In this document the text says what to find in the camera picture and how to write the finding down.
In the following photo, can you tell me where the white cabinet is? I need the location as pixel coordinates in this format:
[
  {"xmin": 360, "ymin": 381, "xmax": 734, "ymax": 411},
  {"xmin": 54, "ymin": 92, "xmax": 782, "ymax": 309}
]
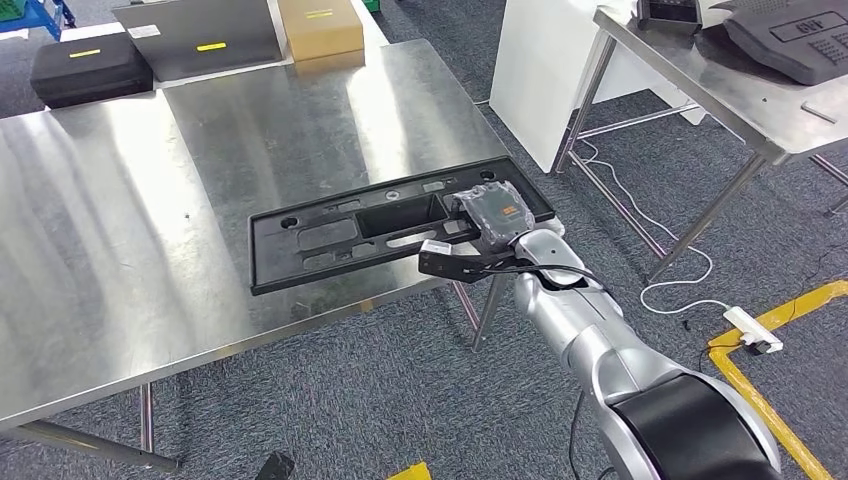
[{"xmin": 488, "ymin": 0, "xmax": 708, "ymax": 175}]

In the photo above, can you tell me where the brown cardboard box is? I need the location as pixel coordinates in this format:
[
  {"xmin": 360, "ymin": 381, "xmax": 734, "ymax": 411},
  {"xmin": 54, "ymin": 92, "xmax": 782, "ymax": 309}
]
[{"xmin": 276, "ymin": 0, "xmax": 367, "ymax": 65}]

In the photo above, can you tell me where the white power strip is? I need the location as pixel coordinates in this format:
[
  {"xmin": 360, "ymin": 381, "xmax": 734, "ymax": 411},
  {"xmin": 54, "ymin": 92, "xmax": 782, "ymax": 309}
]
[{"xmin": 722, "ymin": 305, "xmax": 785, "ymax": 353}]

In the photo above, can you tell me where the black carry case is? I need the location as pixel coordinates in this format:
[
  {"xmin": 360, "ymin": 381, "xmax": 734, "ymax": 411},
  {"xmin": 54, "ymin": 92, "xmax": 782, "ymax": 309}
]
[{"xmin": 29, "ymin": 31, "xmax": 156, "ymax": 111}]

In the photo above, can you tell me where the yellow floor tape square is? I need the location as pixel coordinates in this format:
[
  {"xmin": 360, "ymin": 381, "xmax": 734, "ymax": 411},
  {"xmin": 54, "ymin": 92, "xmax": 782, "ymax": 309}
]
[{"xmin": 706, "ymin": 279, "xmax": 848, "ymax": 480}]

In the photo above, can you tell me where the steel table with crossbars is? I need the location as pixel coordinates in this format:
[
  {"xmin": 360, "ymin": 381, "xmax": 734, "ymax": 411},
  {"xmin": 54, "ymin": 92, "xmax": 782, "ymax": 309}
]
[{"xmin": 555, "ymin": 5, "xmax": 848, "ymax": 286}]

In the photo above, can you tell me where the large steel workbench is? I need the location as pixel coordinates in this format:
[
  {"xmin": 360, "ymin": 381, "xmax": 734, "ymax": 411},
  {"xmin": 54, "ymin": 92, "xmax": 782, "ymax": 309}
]
[{"xmin": 0, "ymin": 37, "xmax": 513, "ymax": 475}]

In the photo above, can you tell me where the white floor cable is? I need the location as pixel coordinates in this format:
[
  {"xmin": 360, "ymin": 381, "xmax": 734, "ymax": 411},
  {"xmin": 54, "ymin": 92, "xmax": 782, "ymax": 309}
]
[{"xmin": 577, "ymin": 137, "xmax": 733, "ymax": 317}]

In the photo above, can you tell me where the black hanging arm cable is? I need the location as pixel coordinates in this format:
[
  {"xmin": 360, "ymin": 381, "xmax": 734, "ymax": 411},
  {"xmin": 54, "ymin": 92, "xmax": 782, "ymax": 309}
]
[{"xmin": 568, "ymin": 389, "xmax": 617, "ymax": 480}]

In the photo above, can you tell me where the small black device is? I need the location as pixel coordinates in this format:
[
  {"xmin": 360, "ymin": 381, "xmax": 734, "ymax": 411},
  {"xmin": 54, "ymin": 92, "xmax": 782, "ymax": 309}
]
[{"xmin": 635, "ymin": 0, "xmax": 704, "ymax": 36}]

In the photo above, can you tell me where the flat grey box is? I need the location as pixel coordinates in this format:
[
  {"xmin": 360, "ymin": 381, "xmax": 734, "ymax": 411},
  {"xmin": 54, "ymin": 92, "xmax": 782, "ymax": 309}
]
[{"xmin": 111, "ymin": 0, "xmax": 294, "ymax": 85}]

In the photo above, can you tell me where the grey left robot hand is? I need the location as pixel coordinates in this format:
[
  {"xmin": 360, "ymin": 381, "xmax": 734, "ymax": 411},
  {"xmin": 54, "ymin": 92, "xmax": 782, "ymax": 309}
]
[{"xmin": 254, "ymin": 451, "xmax": 297, "ymax": 480}]

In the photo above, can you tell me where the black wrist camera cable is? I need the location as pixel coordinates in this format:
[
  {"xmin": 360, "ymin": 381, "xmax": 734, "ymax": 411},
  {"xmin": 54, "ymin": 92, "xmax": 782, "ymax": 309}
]
[{"xmin": 473, "ymin": 263, "xmax": 612, "ymax": 294}]

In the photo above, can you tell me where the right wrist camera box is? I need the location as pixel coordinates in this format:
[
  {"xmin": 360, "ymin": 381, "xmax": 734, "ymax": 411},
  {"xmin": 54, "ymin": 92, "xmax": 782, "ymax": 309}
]
[{"xmin": 417, "ymin": 239, "xmax": 525, "ymax": 286}]

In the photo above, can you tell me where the black plastic license plate bracket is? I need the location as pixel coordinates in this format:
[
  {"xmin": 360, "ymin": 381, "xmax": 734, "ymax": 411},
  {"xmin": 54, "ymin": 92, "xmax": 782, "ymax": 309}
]
[{"xmin": 248, "ymin": 156, "xmax": 556, "ymax": 297}]

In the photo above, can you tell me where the blue metal shelf rack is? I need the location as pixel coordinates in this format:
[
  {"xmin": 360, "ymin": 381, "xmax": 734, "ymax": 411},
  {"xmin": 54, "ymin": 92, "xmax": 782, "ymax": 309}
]
[{"xmin": 0, "ymin": 0, "xmax": 78, "ymax": 42}]

